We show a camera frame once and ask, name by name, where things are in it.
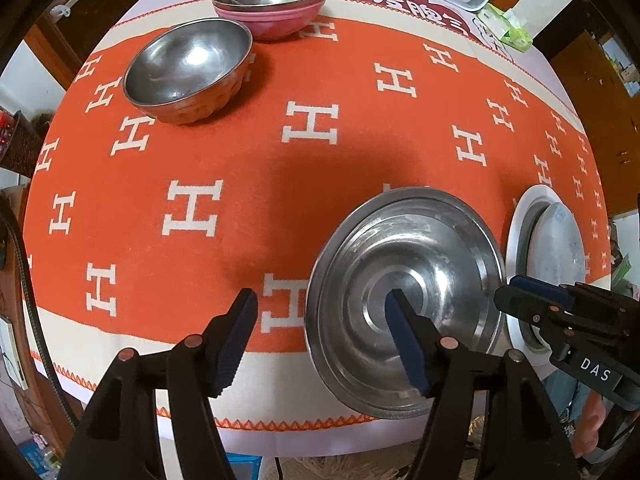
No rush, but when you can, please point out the shallow steel dish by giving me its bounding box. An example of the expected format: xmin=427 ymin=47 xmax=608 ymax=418
xmin=304 ymin=187 xmax=507 ymax=420

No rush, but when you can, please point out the white plate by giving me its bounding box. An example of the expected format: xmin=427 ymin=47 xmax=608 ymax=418
xmin=504 ymin=184 xmax=563 ymax=367

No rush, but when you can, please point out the pink steel-lined bowl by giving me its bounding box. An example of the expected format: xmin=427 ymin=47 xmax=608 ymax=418
xmin=211 ymin=0 xmax=330 ymax=42

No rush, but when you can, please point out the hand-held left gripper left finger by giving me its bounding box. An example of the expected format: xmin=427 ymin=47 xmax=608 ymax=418
xmin=57 ymin=288 xmax=259 ymax=480

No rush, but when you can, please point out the green tissue packet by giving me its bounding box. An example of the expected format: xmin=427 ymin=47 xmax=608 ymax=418
xmin=472 ymin=2 xmax=533 ymax=51

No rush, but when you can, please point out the clear glass plate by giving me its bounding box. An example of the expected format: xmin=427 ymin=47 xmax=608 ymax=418
xmin=534 ymin=201 xmax=587 ymax=311

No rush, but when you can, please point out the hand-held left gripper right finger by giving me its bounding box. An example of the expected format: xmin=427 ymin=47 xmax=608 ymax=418
xmin=384 ymin=289 xmax=583 ymax=480

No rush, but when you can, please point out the orange patterned blanket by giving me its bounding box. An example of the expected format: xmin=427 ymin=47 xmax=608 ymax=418
xmin=22 ymin=0 xmax=618 ymax=433

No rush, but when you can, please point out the blue box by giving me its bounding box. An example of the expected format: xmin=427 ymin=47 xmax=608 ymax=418
xmin=224 ymin=452 xmax=262 ymax=480

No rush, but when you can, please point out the brown wooden cabinet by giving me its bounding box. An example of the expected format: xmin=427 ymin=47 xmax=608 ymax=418
xmin=550 ymin=30 xmax=633 ymax=216

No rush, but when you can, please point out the hammered steel bowl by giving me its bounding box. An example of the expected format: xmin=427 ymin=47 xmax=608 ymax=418
xmin=123 ymin=18 xmax=254 ymax=126

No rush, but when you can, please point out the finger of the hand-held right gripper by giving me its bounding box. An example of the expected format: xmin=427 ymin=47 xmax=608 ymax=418
xmin=509 ymin=274 xmax=577 ymax=307
xmin=494 ymin=284 xmax=562 ymax=334

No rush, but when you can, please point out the person's right hand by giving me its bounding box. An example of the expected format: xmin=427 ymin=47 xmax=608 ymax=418
xmin=572 ymin=390 xmax=608 ymax=461

